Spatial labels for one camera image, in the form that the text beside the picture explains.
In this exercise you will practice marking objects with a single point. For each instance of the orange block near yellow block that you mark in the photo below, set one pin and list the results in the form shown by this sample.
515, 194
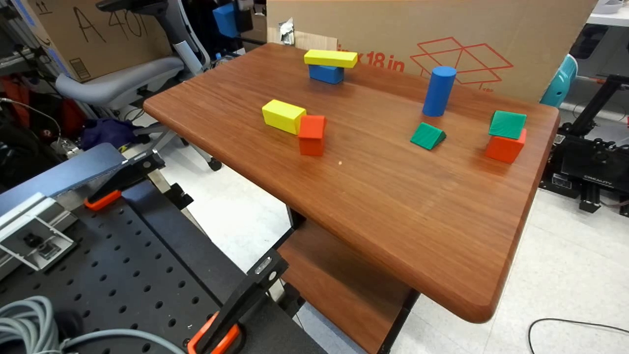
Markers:
311, 134

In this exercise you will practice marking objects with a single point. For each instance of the long yellow block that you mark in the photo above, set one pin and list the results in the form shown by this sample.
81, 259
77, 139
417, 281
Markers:
283, 116

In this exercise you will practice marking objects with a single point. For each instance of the blue block under yellow bar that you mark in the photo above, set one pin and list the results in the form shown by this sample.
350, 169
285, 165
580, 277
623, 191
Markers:
331, 75

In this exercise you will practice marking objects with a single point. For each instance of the green wedge block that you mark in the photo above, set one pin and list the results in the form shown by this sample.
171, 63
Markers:
427, 135

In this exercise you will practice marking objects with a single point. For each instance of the blue cylinder block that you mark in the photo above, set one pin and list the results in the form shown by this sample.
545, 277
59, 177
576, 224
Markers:
439, 90

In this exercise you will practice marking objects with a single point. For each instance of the orange block under green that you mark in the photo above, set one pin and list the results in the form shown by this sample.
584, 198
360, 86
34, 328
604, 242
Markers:
505, 149

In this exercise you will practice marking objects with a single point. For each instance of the green block on orange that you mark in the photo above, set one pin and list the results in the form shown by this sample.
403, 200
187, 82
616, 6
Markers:
507, 124

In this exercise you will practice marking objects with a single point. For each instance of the lower wooden table shelf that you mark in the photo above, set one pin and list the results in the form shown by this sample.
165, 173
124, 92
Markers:
348, 289

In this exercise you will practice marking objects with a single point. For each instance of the black orange clamp rear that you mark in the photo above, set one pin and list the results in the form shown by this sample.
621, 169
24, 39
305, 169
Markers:
130, 173

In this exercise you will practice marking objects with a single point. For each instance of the black orange clamp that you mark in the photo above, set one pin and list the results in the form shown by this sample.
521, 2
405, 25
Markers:
130, 173
220, 332

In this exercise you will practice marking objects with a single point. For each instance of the black orange clamp front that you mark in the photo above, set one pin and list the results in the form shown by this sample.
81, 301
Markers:
220, 332

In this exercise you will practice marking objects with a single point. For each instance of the grey office chair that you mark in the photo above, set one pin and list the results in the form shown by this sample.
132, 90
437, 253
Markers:
126, 86

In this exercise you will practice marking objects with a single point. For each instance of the large cardboard box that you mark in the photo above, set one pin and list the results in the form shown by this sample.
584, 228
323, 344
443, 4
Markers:
509, 47

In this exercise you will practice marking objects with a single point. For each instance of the teal chair back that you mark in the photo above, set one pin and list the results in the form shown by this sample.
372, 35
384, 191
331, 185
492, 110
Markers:
561, 82

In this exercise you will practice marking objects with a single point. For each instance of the black equipment stand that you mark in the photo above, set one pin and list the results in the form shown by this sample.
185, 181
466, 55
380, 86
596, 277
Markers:
582, 167

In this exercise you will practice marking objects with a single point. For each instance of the cardboard box with writing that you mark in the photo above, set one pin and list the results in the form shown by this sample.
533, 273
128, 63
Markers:
91, 41

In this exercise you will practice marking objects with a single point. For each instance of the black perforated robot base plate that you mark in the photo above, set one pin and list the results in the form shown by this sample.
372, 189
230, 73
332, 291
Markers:
136, 263

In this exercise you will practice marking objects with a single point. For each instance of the aluminium mounting bracket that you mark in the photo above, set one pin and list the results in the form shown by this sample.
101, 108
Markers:
34, 232

